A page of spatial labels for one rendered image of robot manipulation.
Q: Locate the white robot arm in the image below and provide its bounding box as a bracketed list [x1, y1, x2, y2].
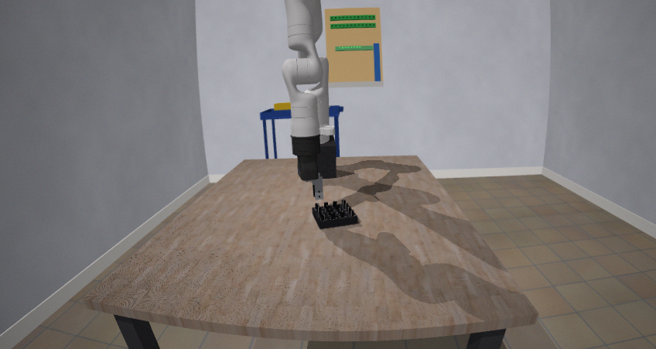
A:
[282, 0, 330, 125]

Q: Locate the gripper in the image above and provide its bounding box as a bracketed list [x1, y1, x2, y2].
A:
[291, 115, 335, 200]

